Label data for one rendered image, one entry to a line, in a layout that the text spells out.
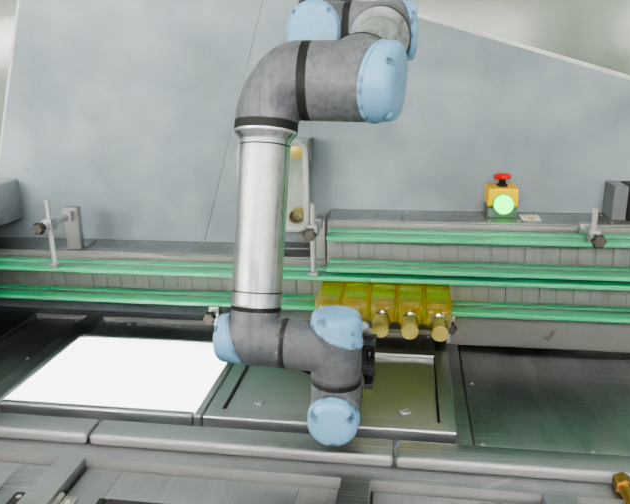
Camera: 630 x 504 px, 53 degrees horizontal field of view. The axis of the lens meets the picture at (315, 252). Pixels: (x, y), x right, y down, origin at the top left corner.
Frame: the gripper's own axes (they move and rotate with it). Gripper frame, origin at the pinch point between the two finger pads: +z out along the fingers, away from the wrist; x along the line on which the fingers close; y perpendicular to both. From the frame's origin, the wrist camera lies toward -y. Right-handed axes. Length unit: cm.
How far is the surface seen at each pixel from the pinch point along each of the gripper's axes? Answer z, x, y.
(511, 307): 26.3, -2.8, 36.5
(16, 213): 40, 11, -93
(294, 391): -1.6, -13.2, -9.2
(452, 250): 29.5, 9.2, 22.6
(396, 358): 15.7, -12.6, 10.9
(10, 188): 39, 18, -93
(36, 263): 26, 2, -80
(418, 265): 26.2, 6.2, 14.9
